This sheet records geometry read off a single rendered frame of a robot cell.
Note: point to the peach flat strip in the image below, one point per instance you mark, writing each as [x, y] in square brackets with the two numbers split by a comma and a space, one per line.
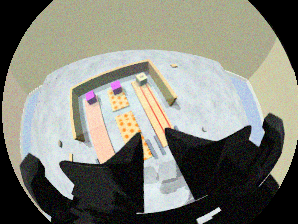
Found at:
[102, 145]

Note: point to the tan strip with red lines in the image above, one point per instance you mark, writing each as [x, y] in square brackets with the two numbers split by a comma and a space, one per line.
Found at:
[159, 121]

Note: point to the orange-spotted yellow strip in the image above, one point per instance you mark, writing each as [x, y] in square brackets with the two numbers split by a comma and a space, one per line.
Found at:
[128, 128]

